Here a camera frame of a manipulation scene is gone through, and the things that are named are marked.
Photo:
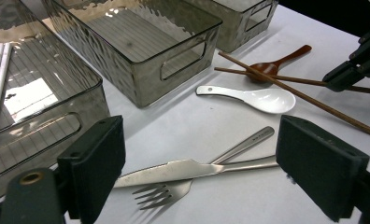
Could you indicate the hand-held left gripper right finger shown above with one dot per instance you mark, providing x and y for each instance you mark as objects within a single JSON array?
[{"x": 320, "y": 165}]

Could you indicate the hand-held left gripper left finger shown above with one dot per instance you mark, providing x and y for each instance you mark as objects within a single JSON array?
[{"x": 92, "y": 165}]

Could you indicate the brown wooden chopstick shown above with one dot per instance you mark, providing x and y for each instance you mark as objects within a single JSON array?
[
  {"x": 295, "y": 80},
  {"x": 310, "y": 100}
]

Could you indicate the brown wooden spoon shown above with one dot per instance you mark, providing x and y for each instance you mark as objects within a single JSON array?
[{"x": 265, "y": 68}]

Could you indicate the white ceramic spoon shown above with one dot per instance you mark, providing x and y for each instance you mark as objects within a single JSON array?
[{"x": 267, "y": 100}]

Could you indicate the grey transparent plastic bin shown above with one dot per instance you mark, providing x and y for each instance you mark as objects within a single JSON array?
[
  {"x": 43, "y": 102},
  {"x": 236, "y": 31},
  {"x": 136, "y": 40}
]

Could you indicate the steel fork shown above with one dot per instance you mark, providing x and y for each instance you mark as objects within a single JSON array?
[{"x": 170, "y": 193}]

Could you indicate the steel table knife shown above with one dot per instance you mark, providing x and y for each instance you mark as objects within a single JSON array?
[{"x": 180, "y": 170}]

